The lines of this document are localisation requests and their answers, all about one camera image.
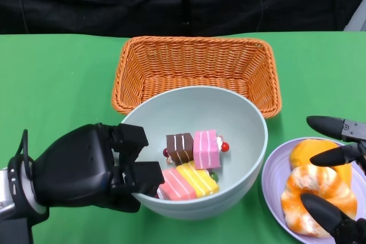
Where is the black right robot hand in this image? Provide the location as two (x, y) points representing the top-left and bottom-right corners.
(300, 115), (366, 244)

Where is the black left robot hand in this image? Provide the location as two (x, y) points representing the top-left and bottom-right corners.
(31, 123), (166, 213)

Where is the long orange striped bread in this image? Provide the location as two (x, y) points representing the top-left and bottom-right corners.
(289, 139), (353, 187)

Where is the ring-shaped orange striped bread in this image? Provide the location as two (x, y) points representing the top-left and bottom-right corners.
(280, 163), (358, 239)

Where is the pale green bowl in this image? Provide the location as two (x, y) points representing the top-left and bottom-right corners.
(119, 85), (269, 221)

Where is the lavender plate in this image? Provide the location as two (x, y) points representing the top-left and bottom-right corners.
(261, 137), (366, 244)

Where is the salmon pink striped cake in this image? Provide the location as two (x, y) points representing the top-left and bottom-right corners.
(156, 167), (198, 201)

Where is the brown chocolate striped cake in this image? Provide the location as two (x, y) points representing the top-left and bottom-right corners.
(162, 132), (195, 165)

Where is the yellow striped cake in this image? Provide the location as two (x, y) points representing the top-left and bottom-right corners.
(174, 161), (220, 198)

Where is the magenta pink striped cake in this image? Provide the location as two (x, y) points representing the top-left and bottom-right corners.
(193, 129), (230, 170)

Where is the orange wicker basket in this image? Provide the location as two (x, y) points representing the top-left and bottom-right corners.
(110, 35), (283, 119)

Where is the green tablecloth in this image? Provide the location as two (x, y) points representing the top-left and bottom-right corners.
(0, 30), (366, 244)

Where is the black backdrop curtain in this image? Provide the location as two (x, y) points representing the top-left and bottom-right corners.
(0, 0), (366, 38)

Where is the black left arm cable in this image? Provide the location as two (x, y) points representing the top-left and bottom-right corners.
(16, 129), (33, 183)

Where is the white metal frame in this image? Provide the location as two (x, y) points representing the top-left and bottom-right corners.
(343, 0), (366, 32)

